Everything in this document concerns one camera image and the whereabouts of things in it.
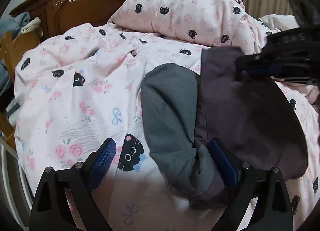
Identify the wooden chair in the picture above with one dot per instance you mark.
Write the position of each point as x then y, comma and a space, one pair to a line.
12, 51

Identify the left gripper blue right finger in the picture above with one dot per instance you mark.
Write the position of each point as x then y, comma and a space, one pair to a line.
227, 163

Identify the blue grey clothes pile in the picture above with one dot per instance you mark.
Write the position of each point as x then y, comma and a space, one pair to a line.
18, 25

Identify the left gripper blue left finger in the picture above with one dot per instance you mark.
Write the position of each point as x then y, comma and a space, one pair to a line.
98, 163

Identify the purple grey hooded jacket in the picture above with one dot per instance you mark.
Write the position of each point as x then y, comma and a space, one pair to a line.
183, 111

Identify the pink cat print duvet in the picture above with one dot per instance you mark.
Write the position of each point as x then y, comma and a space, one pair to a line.
82, 87

